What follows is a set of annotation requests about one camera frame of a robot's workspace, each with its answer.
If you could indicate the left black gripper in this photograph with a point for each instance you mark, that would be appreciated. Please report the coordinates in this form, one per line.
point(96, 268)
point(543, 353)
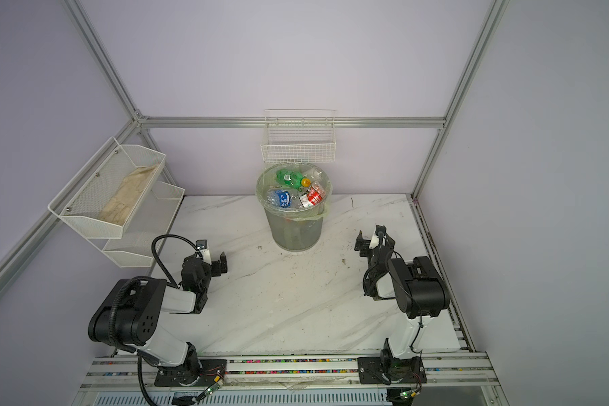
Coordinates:
point(216, 269)

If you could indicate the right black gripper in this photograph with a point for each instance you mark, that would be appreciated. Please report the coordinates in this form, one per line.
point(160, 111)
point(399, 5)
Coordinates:
point(363, 247)

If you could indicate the red cap crushed bottle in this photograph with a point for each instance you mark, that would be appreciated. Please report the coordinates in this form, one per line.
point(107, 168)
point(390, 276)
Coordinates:
point(313, 195)

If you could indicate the green soda bottle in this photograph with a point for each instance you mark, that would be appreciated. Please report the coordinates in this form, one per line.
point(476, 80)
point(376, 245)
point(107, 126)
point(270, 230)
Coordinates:
point(292, 179)

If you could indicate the blue label front bottle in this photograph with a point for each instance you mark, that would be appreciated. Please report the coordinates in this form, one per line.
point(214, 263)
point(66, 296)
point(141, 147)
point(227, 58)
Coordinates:
point(282, 198)

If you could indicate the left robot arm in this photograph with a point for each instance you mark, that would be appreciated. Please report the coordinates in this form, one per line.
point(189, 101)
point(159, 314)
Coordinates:
point(129, 320)

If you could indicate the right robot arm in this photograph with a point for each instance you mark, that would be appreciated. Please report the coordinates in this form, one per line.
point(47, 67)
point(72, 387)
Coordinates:
point(421, 296)

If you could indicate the grey mesh waste bin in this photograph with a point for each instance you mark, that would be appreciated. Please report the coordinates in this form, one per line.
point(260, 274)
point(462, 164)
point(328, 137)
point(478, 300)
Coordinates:
point(295, 234)

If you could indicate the green plastic bin liner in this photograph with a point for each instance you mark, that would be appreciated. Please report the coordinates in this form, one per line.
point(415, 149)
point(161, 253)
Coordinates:
point(267, 180)

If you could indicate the lower white mesh shelf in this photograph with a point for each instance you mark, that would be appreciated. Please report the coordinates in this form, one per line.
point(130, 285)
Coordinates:
point(154, 217)

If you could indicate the white mesh shelf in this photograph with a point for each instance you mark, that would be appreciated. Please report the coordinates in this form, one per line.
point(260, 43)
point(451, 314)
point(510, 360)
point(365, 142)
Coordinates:
point(154, 217)
point(100, 202)

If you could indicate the beige cloth in shelf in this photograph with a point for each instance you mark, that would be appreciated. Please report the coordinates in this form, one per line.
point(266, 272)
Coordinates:
point(121, 205)

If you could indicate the upper white mesh shelf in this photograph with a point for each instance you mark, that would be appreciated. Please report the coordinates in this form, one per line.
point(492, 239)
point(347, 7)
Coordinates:
point(100, 202)

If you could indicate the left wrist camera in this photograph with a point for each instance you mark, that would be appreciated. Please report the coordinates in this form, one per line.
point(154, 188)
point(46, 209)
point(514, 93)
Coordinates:
point(204, 251)

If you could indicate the white wire wall basket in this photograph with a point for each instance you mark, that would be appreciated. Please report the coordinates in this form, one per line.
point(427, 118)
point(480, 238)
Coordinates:
point(299, 136)

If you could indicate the aluminium front rail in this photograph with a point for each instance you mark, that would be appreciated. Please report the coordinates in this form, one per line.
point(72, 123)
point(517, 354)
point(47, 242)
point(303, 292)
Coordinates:
point(450, 379)

